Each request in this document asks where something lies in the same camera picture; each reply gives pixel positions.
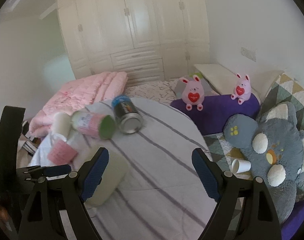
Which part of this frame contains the small pink cup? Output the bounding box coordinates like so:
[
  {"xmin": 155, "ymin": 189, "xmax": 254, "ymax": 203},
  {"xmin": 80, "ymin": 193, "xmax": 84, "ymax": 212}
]
[{"xmin": 47, "ymin": 139, "xmax": 78, "ymax": 165}]

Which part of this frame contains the left pink bunny plush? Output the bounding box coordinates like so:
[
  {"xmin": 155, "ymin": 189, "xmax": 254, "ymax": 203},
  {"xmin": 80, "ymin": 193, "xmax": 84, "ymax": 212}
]
[{"xmin": 179, "ymin": 74, "xmax": 205, "ymax": 111}]

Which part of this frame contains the pink folded quilt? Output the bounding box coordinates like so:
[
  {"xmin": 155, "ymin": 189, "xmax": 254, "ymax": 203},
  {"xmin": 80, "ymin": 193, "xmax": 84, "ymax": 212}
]
[{"xmin": 29, "ymin": 72, "xmax": 128, "ymax": 138}]

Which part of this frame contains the white striped table cloth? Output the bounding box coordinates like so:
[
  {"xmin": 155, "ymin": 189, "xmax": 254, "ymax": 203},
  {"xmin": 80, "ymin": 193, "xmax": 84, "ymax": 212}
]
[{"xmin": 28, "ymin": 97, "xmax": 218, "ymax": 240}]

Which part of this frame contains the triangle patterned bedsheet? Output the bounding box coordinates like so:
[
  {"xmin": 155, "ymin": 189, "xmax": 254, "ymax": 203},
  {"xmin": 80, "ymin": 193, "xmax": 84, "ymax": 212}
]
[{"xmin": 204, "ymin": 133, "xmax": 245, "ymax": 171}]

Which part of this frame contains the grey koala plush pillow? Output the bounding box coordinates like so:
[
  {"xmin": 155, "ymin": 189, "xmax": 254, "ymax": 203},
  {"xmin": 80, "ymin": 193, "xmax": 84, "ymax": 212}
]
[{"xmin": 223, "ymin": 102, "xmax": 304, "ymax": 223}]

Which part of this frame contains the wall switch plate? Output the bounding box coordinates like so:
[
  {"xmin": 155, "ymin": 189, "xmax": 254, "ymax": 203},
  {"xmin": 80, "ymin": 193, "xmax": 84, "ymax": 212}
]
[{"xmin": 240, "ymin": 47, "xmax": 256, "ymax": 62}]

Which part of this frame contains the pink bunny plush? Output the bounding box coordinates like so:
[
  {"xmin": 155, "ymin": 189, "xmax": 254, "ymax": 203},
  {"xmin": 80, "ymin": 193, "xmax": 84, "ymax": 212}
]
[
  {"xmin": 230, "ymin": 73, "xmax": 252, "ymax": 105},
  {"xmin": 179, "ymin": 74, "xmax": 205, "ymax": 111}
]

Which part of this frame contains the cream white wardrobe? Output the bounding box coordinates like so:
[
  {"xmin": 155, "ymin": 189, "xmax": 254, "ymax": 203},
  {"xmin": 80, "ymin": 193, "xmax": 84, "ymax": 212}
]
[{"xmin": 57, "ymin": 0, "xmax": 209, "ymax": 85}]

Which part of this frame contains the pink green-lidded canister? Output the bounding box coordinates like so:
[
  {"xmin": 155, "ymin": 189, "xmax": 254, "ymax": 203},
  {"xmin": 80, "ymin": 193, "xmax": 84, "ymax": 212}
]
[{"xmin": 71, "ymin": 111, "xmax": 116, "ymax": 140}]

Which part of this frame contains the blue black metal can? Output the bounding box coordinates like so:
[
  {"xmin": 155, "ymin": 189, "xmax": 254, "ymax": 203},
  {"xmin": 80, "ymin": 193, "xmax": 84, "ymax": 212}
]
[{"xmin": 111, "ymin": 95, "xmax": 143, "ymax": 134}]

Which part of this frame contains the white paper cup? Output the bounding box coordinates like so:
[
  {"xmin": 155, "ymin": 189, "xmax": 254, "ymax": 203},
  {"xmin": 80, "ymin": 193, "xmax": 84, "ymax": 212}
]
[{"xmin": 231, "ymin": 159, "xmax": 251, "ymax": 174}]

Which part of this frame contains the right pink bunny plush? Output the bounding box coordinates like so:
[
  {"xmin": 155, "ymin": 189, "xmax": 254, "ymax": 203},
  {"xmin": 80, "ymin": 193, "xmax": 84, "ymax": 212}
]
[{"xmin": 230, "ymin": 73, "xmax": 252, "ymax": 105}]

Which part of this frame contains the pale green cup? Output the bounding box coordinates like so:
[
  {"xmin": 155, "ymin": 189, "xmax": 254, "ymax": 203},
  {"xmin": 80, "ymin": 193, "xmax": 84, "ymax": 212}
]
[{"xmin": 85, "ymin": 150, "xmax": 129, "ymax": 207}]

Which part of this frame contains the triangle patterned pillow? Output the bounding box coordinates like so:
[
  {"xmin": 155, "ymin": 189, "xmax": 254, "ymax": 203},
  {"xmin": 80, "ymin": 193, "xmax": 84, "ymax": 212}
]
[{"xmin": 257, "ymin": 73, "xmax": 304, "ymax": 130}]

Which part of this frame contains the purple cushion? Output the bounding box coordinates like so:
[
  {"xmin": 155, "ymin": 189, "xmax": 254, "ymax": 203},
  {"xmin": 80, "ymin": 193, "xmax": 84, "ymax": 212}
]
[{"xmin": 170, "ymin": 94, "xmax": 260, "ymax": 135}]

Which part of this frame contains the white plastic cup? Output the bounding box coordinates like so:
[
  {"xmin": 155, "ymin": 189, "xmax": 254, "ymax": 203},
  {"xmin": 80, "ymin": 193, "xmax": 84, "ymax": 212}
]
[{"xmin": 51, "ymin": 112, "xmax": 71, "ymax": 141}]

